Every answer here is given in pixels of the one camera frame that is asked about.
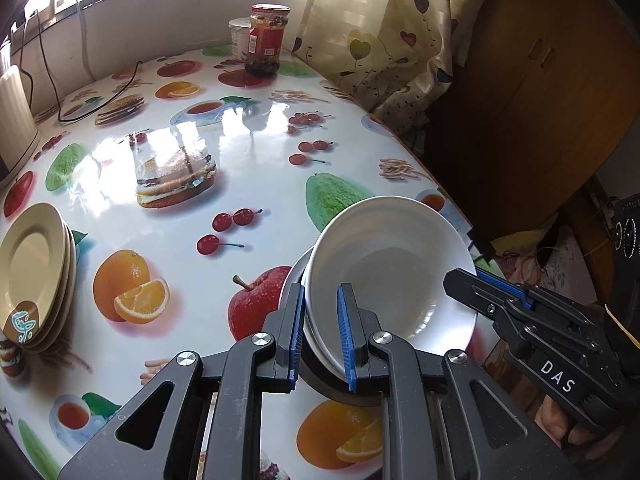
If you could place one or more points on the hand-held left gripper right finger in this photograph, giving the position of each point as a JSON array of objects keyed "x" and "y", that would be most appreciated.
[{"x": 346, "y": 340}]

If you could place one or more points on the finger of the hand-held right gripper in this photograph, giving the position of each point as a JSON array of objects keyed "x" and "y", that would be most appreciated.
[
  {"x": 465, "y": 287},
  {"x": 510, "y": 292}
]

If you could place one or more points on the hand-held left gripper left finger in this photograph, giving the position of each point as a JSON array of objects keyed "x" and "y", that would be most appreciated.
[{"x": 297, "y": 330}]

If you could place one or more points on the white bowl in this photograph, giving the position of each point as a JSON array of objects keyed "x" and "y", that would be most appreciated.
[{"x": 400, "y": 260}]

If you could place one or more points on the stack of yellow plates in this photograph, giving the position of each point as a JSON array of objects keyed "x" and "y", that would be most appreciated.
[{"x": 30, "y": 260}]

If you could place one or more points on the person's right hand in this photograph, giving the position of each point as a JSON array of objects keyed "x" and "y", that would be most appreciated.
[{"x": 555, "y": 425}]

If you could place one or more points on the floral cloth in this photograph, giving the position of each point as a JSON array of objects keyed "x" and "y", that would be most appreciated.
[{"x": 565, "y": 270}]

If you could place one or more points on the fruit print tablecloth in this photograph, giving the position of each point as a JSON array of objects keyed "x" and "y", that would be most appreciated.
[{"x": 250, "y": 170}]

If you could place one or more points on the brown wooden cabinet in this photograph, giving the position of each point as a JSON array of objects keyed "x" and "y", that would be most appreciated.
[{"x": 540, "y": 85}]

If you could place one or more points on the beige plate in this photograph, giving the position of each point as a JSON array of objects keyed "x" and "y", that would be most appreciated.
[
  {"x": 74, "y": 275},
  {"x": 68, "y": 280}
]

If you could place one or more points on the floral print curtain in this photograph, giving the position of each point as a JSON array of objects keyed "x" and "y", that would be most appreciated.
[{"x": 390, "y": 35}]

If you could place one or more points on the red label glass jar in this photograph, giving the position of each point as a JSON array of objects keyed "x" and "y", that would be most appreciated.
[{"x": 265, "y": 40}]

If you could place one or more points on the white plastic cup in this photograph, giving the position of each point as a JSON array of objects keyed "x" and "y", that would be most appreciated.
[{"x": 237, "y": 40}]

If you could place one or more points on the cream electric kettle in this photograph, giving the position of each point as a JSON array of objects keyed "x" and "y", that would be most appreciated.
[{"x": 15, "y": 120}]

